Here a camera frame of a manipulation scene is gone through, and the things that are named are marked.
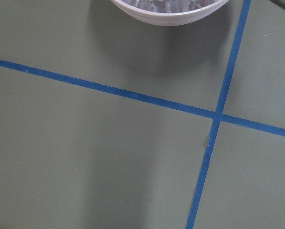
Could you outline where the pink bowl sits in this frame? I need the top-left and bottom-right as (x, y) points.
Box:
(112, 0), (227, 26)

